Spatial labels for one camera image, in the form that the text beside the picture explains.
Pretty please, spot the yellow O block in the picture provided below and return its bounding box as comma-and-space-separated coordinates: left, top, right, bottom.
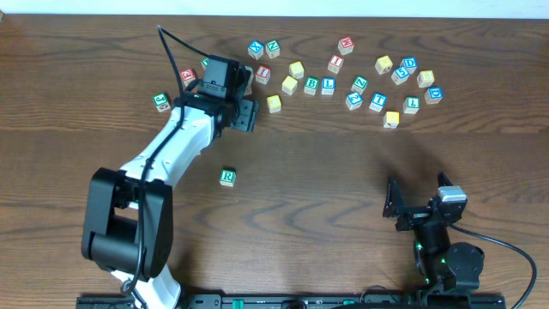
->
267, 95, 282, 113

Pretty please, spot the green R letter block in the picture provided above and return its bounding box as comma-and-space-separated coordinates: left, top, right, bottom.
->
220, 169, 237, 187

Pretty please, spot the green B letter block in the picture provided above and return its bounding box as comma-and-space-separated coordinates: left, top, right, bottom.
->
304, 76, 319, 96

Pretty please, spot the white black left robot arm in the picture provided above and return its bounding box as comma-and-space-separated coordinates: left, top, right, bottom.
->
76, 56, 258, 308

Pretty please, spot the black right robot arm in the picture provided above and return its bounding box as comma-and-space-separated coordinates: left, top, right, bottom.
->
383, 173, 485, 293

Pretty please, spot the red I block left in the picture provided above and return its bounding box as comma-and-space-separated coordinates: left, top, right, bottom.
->
255, 65, 271, 85

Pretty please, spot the yellow block middle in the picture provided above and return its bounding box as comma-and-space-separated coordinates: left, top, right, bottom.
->
281, 76, 299, 95

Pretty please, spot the red G letter block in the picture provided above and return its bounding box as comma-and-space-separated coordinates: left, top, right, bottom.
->
179, 69, 196, 87

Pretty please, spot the blue X letter block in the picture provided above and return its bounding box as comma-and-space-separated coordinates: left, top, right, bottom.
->
247, 40, 264, 60

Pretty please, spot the green N letter block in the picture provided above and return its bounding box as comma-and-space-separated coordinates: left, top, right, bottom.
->
265, 40, 281, 58

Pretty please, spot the green J letter block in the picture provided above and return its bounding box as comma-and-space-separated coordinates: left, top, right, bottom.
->
153, 93, 171, 112

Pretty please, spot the yellow block lower right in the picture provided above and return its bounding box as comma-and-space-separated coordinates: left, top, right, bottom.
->
383, 111, 400, 129

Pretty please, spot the green L letter block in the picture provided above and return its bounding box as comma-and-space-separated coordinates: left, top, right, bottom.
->
403, 96, 420, 114

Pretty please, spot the blue D block right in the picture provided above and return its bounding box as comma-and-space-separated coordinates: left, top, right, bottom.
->
425, 87, 443, 105

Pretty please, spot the blue L letter block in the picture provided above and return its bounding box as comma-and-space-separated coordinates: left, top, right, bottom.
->
321, 77, 335, 95

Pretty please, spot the blue T letter block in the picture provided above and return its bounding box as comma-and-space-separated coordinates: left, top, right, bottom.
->
369, 93, 387, 112

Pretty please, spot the yellow 8 block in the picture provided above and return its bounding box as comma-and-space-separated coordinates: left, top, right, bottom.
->
417, 70, 435, 88

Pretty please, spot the red I letter block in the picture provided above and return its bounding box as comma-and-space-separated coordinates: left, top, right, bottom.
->
328, 55, 344, 74

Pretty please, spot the blue D letter block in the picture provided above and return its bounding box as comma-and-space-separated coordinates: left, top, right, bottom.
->
400, 57, 418, 75

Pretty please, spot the green Z letter block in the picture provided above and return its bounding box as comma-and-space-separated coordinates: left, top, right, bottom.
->
351, 76, 369, 94

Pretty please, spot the red N letter block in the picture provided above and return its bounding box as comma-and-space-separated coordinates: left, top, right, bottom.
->
338, 36, 354, 56

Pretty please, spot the yellow block upper right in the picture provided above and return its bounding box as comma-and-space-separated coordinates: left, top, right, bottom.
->
375, 55, 393, 75

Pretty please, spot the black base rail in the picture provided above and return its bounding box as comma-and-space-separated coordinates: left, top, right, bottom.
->
76, 292, 507, 309

